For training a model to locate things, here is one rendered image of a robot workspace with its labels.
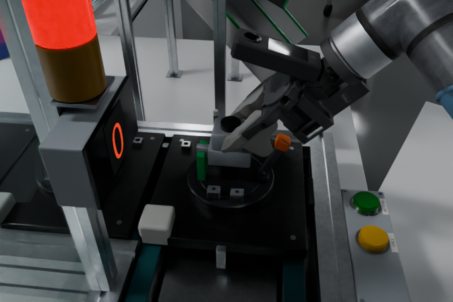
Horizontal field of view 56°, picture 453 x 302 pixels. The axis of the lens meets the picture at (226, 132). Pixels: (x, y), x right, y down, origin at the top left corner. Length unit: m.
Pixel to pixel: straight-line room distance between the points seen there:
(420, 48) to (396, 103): 2.33
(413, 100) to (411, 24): 2.39
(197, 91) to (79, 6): 0.80
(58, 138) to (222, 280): 0.36
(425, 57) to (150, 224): 0.41
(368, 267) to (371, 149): 1.79
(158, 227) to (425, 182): 0.56
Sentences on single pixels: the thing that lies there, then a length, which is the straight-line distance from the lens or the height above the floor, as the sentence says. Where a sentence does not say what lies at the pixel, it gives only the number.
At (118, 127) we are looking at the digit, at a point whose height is 1.21.
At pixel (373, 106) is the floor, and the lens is 2.75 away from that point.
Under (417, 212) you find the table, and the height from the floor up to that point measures 0.86.
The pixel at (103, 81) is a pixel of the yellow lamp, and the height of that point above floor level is 1.27.
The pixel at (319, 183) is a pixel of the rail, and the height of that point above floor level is 0.96.
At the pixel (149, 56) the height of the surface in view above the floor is 0.86.
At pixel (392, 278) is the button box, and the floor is 0.96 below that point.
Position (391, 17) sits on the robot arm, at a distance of 0.52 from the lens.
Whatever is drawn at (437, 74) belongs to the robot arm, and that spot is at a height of 1.24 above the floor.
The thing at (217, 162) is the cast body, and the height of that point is 1.03.
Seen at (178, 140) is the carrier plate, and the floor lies 0.97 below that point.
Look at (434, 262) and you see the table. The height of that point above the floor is 0.86.
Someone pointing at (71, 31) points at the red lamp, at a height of 1.32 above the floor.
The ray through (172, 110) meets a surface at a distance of 1.07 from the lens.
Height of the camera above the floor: 1.46
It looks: 38 degrees down
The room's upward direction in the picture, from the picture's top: straight up
